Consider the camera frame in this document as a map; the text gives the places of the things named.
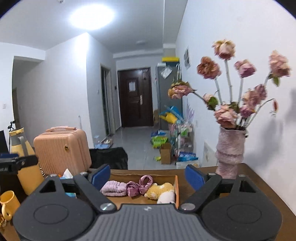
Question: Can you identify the yellow white plush toy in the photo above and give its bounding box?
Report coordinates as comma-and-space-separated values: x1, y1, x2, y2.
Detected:
144, 182, 175, 204

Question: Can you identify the pink fuzzy vase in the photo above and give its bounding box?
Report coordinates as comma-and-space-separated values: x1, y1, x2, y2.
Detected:
215, 127, 246, 179

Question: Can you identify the wire storage rack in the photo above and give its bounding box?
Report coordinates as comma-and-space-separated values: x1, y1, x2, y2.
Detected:
173, 121, 199, 162

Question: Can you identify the blue tissue pack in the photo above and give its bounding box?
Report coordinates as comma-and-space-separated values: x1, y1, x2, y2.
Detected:
60, 169, 78, 198

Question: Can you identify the dark brown entrance door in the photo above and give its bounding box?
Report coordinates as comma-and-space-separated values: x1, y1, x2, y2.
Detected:
117, 68, 153, 128

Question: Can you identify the yellow watering can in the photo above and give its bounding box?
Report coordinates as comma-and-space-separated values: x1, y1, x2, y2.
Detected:
159, 113, 178, 124

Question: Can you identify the pink ribbed suitcase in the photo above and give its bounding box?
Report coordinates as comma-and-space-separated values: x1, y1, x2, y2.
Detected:
34, 126, 91, 175

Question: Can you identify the pink satin bow scrunchie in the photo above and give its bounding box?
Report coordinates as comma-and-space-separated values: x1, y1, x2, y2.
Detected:
126, 175, 154, 197

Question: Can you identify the round ceiling light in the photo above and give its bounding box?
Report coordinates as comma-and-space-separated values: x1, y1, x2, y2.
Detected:
68, 3, 116, 31

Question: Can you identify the black bag on floor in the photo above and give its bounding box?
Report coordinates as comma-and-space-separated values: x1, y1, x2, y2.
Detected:
89, 147, 128, 170

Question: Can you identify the small cardboard box on floor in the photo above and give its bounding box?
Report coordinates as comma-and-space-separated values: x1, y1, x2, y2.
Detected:
159, 143, 171, 165

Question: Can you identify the dried pink rose bouquet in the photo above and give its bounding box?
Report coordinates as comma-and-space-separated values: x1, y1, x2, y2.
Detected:
168, 40, 291, 131

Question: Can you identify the lilac fuzzy headband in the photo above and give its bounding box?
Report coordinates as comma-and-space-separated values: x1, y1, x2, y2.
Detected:
100, 180, 127, 197

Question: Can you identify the yellow mug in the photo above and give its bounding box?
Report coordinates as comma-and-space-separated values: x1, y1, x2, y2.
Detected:
1, 190, 21, 221

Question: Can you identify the red orange cardboard box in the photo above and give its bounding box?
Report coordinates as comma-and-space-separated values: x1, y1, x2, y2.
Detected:
100, 174, 179, 208

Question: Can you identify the yellow box on refrigerator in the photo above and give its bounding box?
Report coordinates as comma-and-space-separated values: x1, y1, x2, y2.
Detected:
162, 57, 180, 62

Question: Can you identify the yellow thermos jug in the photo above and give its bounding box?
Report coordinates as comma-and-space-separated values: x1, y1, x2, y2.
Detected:
9, 128, 44, 196

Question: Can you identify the grey refrigerator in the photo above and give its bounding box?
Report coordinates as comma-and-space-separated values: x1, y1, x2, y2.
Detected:
155, 61, 183, 130

